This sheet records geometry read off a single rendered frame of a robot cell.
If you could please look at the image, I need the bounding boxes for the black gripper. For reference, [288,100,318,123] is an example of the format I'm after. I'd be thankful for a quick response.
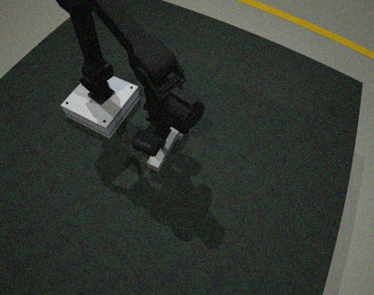
[132,103,171,157]

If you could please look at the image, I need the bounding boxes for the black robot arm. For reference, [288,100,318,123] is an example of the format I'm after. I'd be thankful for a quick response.
[57,0,205,135]

